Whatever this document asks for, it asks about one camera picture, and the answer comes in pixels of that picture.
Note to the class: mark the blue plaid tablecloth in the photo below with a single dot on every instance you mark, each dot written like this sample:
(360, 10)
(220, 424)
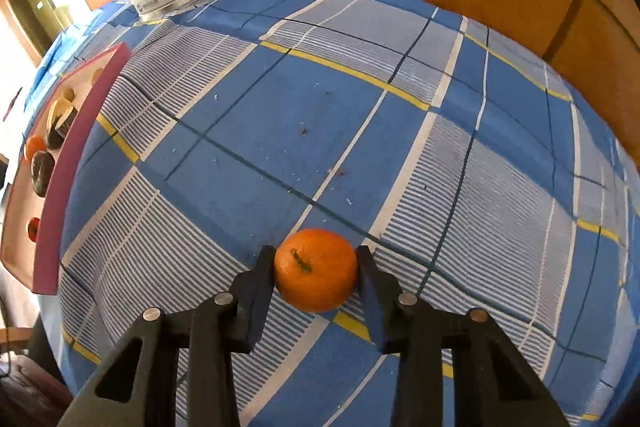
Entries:
(300, 82)

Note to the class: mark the dark wooden furniture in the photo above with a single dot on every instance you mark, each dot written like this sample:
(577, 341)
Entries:
(25, 382)

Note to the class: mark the pink shallow box tray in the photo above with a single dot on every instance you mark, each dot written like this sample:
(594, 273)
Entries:
(75, 147)

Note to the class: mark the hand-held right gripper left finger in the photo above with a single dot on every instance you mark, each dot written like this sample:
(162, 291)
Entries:
(260, 302)

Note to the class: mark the long stemmed tangerine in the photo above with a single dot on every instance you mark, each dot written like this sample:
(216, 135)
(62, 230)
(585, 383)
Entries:
(34, 147)

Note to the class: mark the dark chocolate donut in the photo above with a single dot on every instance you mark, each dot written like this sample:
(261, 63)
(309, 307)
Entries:
(42, 167)

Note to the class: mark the small dark brown wrinkled fruit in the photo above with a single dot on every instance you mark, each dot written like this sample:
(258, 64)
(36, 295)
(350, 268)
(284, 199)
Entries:
(66, 94)

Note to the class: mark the tan longan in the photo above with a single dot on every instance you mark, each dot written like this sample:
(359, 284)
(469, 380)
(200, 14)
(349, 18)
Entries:
(96, 76)

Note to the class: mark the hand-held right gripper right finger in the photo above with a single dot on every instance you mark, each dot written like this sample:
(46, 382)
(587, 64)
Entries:
(372, 307)

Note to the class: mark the short stemmed tangerine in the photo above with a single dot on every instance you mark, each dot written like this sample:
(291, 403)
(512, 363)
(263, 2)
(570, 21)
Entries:
(316, 269)

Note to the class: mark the red cherry tomato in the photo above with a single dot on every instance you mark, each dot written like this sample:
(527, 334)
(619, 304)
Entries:
(33, 228)

